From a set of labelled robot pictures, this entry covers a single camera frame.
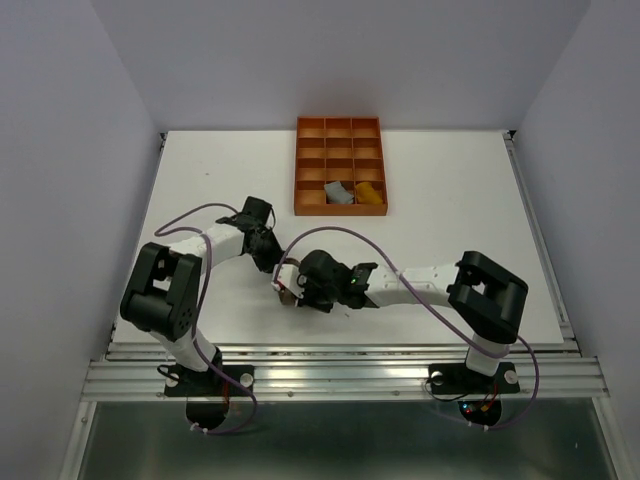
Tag grey striped sock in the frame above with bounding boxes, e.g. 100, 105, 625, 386
324, 181, 354, 205

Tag mustard yellow sock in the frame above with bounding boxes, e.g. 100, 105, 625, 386
355, 182, 384, 205

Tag taupe maroon-cuffed sock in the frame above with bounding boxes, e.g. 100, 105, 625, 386
279, 291, 297, 306

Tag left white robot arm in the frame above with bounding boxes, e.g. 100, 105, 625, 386
119, 196, 283, 394

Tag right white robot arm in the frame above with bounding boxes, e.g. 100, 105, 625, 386
291, 250, 529, 390

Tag orange compartment tray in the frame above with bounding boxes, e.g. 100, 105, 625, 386
293, 116, 389, 216

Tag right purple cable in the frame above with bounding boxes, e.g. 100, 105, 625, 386
272, 227, 541, 434

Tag purple cable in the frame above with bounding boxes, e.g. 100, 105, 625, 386
153, 202, 259, 436
272, 227, 541, 434

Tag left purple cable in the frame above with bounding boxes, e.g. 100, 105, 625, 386
153, 202, 259, 436

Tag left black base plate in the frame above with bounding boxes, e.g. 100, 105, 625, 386
156, 364, 246, 398

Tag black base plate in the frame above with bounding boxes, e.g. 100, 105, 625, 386
156, 364, 246, 398
428, 362, 520, 396

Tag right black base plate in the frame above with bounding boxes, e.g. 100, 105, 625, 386
428, 362, 520, 396

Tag aluminium rail frame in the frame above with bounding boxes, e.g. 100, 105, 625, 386
61, 131, 633, 479

